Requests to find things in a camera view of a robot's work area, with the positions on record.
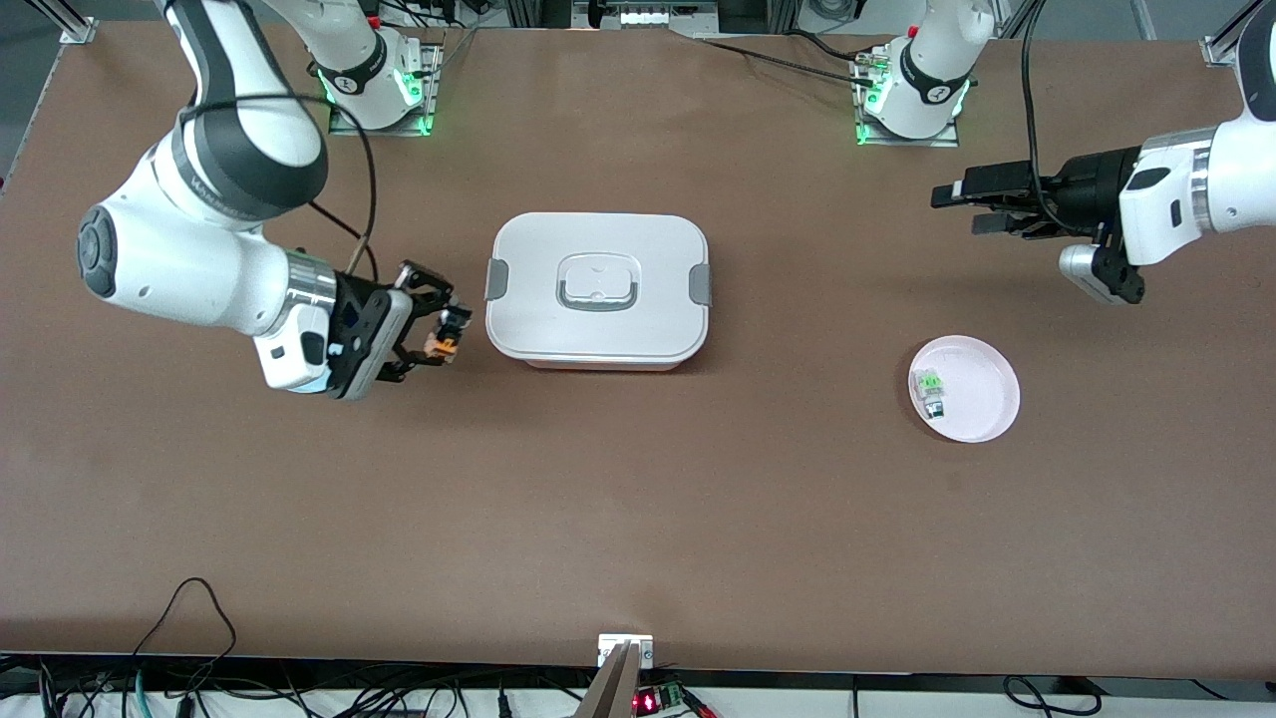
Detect grey camera mount bar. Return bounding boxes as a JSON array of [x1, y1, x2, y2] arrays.
[[575, 641, 645, 718]]

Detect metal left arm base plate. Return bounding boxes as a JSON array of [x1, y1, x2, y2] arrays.
[[854, 50, 961, 149]]

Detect black coiled floor cable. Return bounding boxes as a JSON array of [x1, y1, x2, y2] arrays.
[[1002, 675, 1106, 718]]

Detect thin black looped cable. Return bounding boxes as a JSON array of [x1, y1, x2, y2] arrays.
[[128, 576, 238, 694]]

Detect circuit board red display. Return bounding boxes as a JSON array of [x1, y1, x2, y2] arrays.
[[632, 681, 691, 715]]

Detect black braided table cable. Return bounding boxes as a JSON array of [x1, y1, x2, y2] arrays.
[[698, 35, 878, 87]]

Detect small white metal bracket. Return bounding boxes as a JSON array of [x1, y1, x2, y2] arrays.
[[598, 634, 655, 669]]

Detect pink round plate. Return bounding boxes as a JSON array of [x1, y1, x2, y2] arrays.
[[908, 335, 1022, 444]]

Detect aluminium frame profile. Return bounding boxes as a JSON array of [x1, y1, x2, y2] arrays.
[[1200, 0, 1276, 67], [58, 0, 100, 46]]

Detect white lunch box grey clips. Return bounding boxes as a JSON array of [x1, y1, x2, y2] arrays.
[[484, 211, 714, 373]]

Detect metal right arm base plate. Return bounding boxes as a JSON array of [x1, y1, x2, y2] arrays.
[[329, 35, 446, 138]]

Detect orange push-button switch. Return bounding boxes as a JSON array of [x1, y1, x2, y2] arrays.
[[423, 307, 472, 363]]

